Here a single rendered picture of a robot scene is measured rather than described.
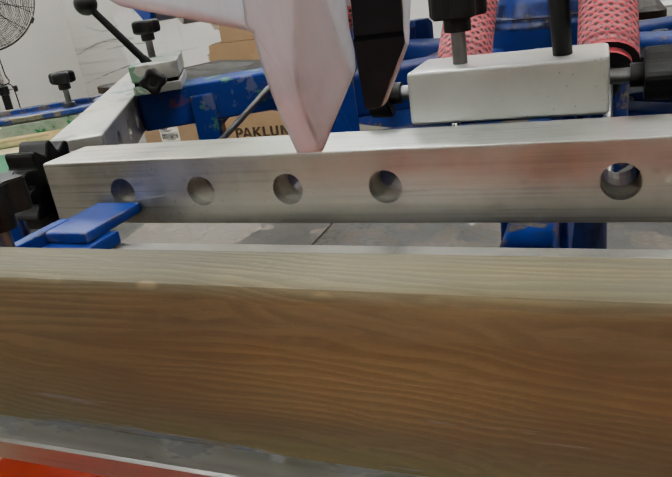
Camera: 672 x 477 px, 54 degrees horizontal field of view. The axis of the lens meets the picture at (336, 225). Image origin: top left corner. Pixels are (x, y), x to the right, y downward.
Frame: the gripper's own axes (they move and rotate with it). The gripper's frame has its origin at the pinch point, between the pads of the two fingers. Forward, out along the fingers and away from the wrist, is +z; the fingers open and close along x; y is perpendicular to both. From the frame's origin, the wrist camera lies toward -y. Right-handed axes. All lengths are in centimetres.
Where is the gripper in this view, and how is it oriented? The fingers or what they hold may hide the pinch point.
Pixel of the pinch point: (367, 76)
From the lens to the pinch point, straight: 18.0
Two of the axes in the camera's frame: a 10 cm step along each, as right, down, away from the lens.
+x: -3.5, 3.7, -8.6
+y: -9.3, 0.0, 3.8
